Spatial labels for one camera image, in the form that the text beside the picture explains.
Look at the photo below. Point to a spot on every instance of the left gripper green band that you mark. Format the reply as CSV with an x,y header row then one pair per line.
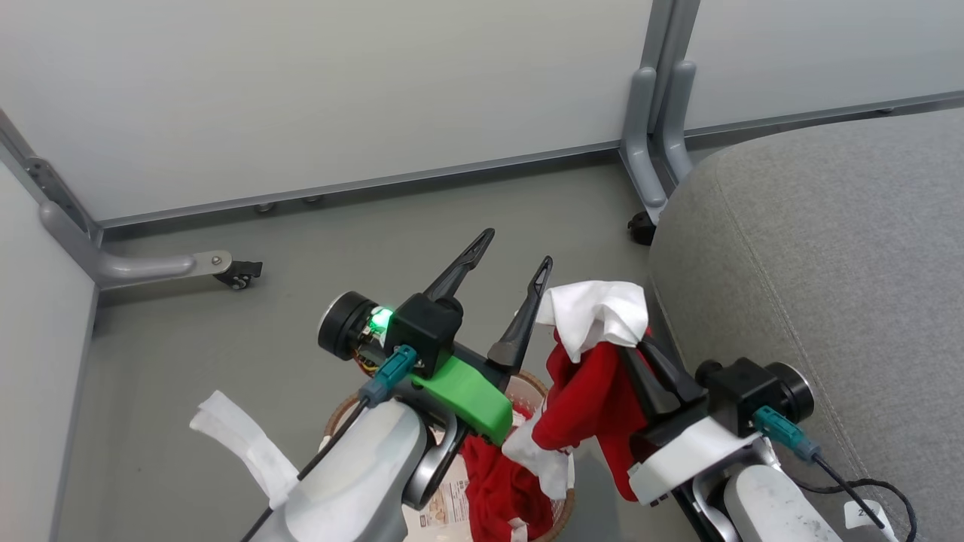
x,y
467,395

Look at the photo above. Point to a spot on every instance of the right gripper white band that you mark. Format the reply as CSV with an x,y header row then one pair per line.
x,y
689,455

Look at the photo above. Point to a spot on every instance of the red and white garment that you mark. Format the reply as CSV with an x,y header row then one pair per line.
x,y
591,391

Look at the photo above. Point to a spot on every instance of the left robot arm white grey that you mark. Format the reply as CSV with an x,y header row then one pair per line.
x,y
361,474

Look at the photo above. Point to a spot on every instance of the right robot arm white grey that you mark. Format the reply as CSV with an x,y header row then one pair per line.
x,y
768,504

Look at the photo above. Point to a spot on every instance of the brown wicker laundry basket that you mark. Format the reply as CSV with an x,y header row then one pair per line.
x,y
561,519

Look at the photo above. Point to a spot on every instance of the black caster wheel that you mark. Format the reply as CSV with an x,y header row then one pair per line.
x,y
241,275
642,229

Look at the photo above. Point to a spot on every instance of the red crumpled garment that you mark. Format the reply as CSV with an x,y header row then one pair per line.
x,y
501,489

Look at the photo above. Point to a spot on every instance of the grey fabric sofa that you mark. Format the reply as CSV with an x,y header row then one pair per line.
x,y
828,286

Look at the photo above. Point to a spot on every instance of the grey curved partition leg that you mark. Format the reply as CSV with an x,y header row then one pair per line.
x,y
678,128
640,150

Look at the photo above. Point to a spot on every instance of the printed paper sheet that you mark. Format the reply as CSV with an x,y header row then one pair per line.
x,y
444,504

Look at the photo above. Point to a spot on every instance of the white fabric strip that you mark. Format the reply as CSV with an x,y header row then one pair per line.
x,y
245,440

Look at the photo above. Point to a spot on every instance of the grey partition leg with plate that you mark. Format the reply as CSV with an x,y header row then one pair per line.
x,y
143,265

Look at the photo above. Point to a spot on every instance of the left wrist black camera module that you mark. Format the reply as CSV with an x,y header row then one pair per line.
x,y
425,331

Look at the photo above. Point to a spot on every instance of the wrist black camera module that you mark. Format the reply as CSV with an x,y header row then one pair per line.
x,y
425,331
745,391

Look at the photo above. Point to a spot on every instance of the right wrist black camera module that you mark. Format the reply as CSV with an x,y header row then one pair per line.
x,y
745,391

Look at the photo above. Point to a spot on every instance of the grey slanted partition post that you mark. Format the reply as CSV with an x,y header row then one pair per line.
x,y
53,184

